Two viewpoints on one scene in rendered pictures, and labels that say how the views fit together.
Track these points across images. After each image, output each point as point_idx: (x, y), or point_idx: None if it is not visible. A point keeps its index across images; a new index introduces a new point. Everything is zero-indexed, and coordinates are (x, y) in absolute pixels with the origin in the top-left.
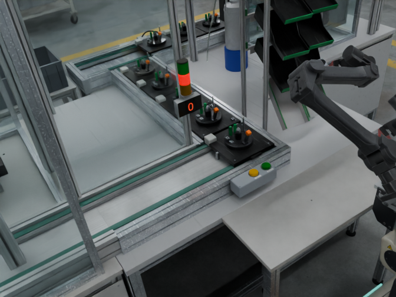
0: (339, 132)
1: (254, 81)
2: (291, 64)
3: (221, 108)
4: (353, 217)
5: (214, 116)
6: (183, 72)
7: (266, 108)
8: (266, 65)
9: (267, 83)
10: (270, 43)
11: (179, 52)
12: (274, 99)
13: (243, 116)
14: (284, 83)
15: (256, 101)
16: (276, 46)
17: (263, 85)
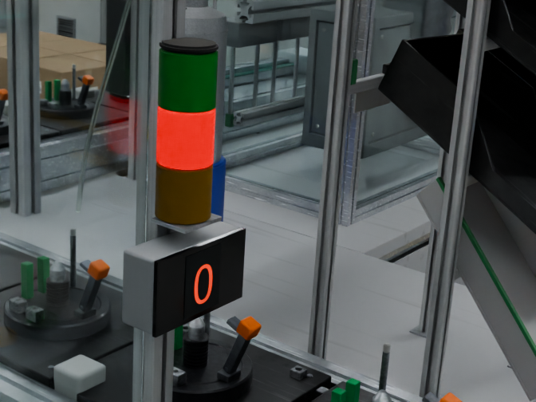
0: None
1: (266, 267)
2: (521, 145)
3: (226, 336)
4: None
5: (238, 358)
6: (197, 100)
7: (445, 313)
8: (467, 127)
9: (462, 207)
10: (486, 42)
11: (175, 3)
12: (485, 273)
13: (385, 343)
14: (534, 206)
15: (309, 324)
16: (521, 44)
17: (442, 218)
